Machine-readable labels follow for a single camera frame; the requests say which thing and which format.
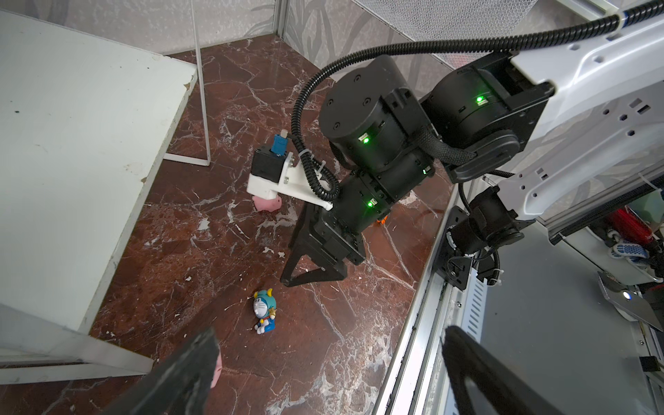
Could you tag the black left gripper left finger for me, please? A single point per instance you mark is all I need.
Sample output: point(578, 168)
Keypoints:
point(180, 385)

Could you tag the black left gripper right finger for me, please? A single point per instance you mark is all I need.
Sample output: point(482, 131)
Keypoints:
point(466, 360)

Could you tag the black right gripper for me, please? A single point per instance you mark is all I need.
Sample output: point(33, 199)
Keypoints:
point(330, 240)

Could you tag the blue cat figure teal hat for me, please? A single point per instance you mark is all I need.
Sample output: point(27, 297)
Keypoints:
point(264, 306)

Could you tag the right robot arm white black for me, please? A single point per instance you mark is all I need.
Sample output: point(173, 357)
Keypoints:
point(476, 119)

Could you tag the white two-tier metal shelf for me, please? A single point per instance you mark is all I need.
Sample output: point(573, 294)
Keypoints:
point(85, 126)

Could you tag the pink pig toy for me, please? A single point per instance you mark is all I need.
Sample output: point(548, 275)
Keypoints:
point(267, 205)
point(217, 371)

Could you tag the white wire mesh basket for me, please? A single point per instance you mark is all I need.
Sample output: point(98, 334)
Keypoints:
point(423, 20)

